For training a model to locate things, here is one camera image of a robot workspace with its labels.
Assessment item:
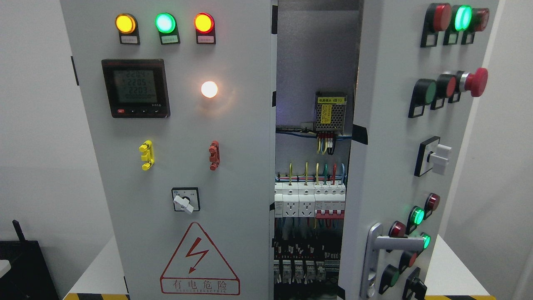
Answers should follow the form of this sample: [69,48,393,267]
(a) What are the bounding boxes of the grey cabinet door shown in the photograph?
[60,0,276,300]
[338,0,498,300]

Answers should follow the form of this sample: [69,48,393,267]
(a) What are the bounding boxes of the red terminal clip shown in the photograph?
[208,140,220,171]

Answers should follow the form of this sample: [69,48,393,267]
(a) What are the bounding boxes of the perforated metal power supply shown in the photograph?
[314,91,348,134]

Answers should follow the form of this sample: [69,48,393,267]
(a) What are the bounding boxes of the white socket breaker row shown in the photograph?
[274,182,346,220]

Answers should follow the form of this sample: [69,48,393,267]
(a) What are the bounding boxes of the white glowing indicator lamp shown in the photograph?
[201,80,219,99]

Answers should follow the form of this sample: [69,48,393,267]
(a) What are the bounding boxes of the yellow terminal clip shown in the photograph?
[139,140,155,171]

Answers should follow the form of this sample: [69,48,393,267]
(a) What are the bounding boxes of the red electric hazard sticker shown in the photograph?
[160,222,240,295]

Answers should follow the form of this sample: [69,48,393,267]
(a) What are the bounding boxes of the red indicator lamp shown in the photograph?
[194,12,214,34]

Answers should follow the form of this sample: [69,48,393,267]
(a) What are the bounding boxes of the black digital power meter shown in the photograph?
[101,59,171,118]

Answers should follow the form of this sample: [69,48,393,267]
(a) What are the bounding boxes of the green indicator lamp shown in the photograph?
[154,12,176,34]

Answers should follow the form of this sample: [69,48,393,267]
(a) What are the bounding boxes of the yellow indicator lamp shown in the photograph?
[115,13,137,35]

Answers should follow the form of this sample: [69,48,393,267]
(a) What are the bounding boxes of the red emergency stop button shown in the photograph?
[456,67,488,97]

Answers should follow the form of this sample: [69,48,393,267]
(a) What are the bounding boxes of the black box on left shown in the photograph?
[0,220,59,300]

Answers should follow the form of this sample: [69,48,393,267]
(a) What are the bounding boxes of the white rotary selector switch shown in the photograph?
[171,187,201,214]

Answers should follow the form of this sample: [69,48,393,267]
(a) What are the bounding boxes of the silver door handle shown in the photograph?
[359,222,425,300]

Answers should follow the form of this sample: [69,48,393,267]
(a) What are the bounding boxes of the white right door selector switch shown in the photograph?
[414,135,452,177]

